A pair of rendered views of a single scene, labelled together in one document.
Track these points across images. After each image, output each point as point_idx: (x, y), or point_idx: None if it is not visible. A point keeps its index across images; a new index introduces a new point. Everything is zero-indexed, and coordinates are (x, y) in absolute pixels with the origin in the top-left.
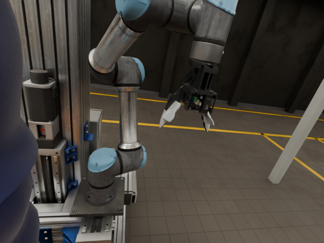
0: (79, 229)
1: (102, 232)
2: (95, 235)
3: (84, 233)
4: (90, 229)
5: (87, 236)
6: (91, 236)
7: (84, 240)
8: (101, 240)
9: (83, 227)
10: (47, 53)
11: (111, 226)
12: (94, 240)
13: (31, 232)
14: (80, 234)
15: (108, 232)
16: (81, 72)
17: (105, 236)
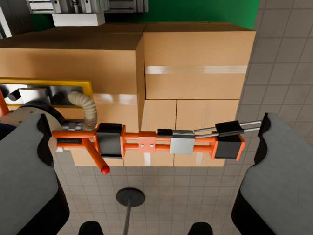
0: (51, 3)
1: (84, 14)
2: (75, 17)
3: (60, 15)
4: (67, 1)
5: (65, 20)
6: (71, 19)
7: (64, 25)
8: (86, 25)
9: (55, 5)
10: None
11: (94, 1)
12: (77, 25)
13: None
14: (56, 16)
15: (91, 14)
16: None
17: (89, 21)
